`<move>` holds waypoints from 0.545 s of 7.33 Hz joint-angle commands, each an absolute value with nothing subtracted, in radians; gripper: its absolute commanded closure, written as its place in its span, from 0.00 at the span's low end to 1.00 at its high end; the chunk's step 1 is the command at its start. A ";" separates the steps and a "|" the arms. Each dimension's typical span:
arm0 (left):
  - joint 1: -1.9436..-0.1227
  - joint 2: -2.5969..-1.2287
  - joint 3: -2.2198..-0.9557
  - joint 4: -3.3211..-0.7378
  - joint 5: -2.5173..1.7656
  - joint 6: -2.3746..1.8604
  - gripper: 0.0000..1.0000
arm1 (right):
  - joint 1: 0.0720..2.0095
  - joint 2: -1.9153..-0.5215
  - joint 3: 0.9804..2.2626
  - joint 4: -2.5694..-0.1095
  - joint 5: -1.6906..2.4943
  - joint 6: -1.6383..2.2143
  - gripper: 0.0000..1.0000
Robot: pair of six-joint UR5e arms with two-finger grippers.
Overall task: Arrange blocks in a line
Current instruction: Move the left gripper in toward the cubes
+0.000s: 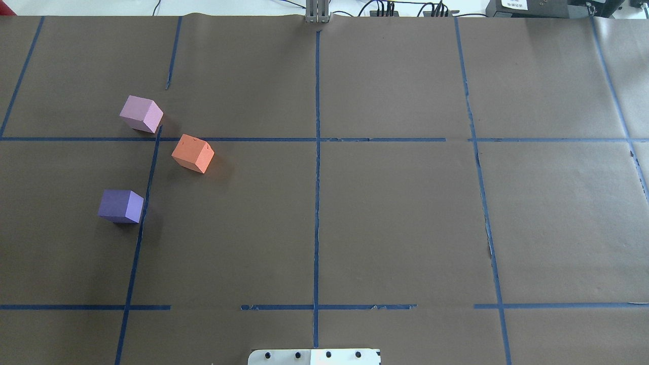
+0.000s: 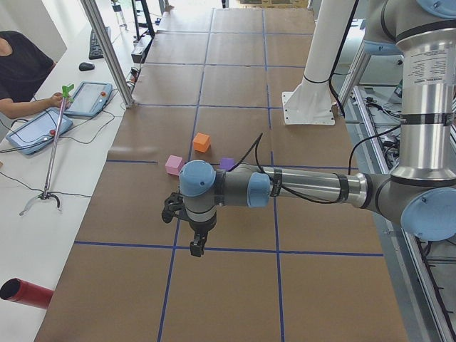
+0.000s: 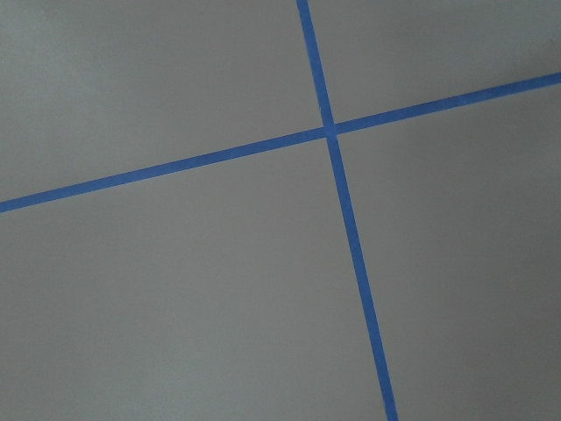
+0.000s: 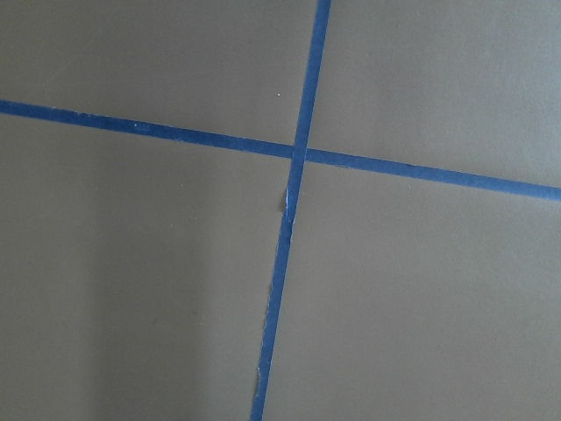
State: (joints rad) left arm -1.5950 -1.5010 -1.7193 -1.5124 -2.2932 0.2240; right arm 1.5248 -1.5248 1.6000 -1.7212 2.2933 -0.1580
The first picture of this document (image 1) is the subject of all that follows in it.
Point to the black USB hub left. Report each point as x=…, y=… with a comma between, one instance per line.
x=384, y=10

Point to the black USB hub right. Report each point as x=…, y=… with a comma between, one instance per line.
x=436, y=10

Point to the orange foam block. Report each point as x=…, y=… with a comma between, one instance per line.
x=193, y=153

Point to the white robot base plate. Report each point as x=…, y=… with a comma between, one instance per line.
x=316, y=356

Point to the black usb hub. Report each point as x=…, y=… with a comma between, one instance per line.
x=384, y=10
x=436, y=10

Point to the black computer box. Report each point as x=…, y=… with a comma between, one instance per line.
x=552, y=9

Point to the purple foam block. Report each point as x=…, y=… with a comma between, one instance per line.
x=121, y=206

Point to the grey aluminium frame post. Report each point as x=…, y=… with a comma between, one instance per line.
x=317, y=11

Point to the pink foam block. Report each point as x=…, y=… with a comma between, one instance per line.
x=141, y=114

